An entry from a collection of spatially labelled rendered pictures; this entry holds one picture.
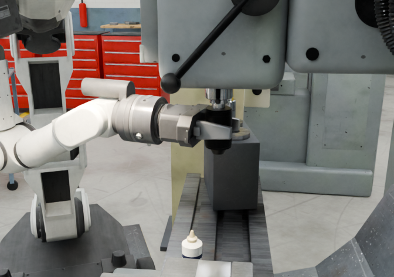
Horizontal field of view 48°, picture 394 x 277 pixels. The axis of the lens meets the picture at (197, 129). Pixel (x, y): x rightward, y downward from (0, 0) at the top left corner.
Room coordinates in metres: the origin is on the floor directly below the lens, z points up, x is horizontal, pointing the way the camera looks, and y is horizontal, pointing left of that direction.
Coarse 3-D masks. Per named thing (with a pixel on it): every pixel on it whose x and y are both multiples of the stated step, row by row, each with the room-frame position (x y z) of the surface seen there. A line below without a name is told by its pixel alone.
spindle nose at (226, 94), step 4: (208, 88) 0.73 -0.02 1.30; (212, 88) 0.72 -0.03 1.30; (208, 92) 0.73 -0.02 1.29; (212, 92) 0.72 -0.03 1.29; (220, 92) 0.72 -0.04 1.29; (224, 92) 0.72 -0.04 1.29; (228, 92) 0.73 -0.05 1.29; (232, 92) 0.74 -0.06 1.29; (208, 96) 0.73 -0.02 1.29; (212, 96) 0.72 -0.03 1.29; (220, 96) 0.72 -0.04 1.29; (224, 96) 0.72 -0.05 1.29; (228, 96) 0.73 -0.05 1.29; (232, 96) 0.74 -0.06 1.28
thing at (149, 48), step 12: (144, 0) 0.73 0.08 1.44; (156, 0) 0.73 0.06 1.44; (144, 12) 0.73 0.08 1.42; (156, 12) 0.73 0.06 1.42; (144, 24) 0.73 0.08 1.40; (156, 24) 0.73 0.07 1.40; (144, 36) 0.73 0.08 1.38; (156, 36) 0.73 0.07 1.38; (144, 48) 0.73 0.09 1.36; (156, 48) 0.73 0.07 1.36; (144, 60) 0.73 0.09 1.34; (156, 60) 0.73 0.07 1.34
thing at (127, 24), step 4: (108, 24) 9.54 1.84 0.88; (112, 24) 9.20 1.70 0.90; (116, 24) 9.19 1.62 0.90; (120, 24) 9.54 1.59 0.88; (124, 24) 9.54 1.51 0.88; (128, 24) 9.46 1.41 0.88; (132, 24) 9.39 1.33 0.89; (136, 24) 9.38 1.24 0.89; (140, 24) 9.54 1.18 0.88; (104, 28) 9.07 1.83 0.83; (112, 28) 9.72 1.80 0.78
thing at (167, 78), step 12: (240, 0) 0.61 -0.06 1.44; (252, 0) 0.61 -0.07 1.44; (264, 0) 0.61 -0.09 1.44; (276, 0) 0.61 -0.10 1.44; (228, 12) 0.62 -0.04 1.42; (252, 12) 0.61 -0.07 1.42; (264, 12) 0.61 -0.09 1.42; (228, 24) 0.62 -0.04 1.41; (216, 36) 0.62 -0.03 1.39; (204, 48) 0.62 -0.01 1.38; (192, 60) 0.62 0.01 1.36; (180, 72) 0.62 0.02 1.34; (168, 84) 0.61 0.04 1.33; (180, 84) 0.62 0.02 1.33
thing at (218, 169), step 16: (240, 128) 1.15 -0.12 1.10; (240, 144) 1.07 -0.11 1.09; (256, 144) 1.07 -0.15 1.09; (208, 160) 1.16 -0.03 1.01; (224, 160) 1.06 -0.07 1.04; (240, 160) 1.07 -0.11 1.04; (256, 160) 1.07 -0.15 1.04; (208, 176) 1.16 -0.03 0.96; (224, 176) 1.06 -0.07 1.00; (240, 176) 1.07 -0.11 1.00; (256, 176) 1.07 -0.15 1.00; (208, 192) 1.16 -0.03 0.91; (224, 192) 1.06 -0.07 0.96; (240, 192) 1.07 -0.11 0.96; (256, 192) 1.07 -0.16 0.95; (224, 208) 1.06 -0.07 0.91; (240, 208) 1.07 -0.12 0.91
